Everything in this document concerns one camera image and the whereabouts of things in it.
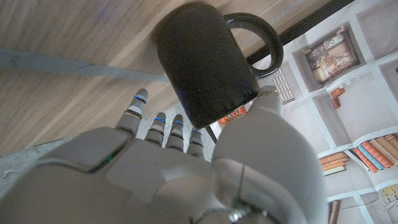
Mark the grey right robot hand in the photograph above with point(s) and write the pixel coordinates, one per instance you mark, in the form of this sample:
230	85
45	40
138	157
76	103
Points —
140	186

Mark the black ceramic mug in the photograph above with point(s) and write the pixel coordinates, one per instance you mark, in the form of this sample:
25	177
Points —
205	71

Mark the printed bookshelf backdrop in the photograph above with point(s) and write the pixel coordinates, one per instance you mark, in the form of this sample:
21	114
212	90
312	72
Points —
357	102

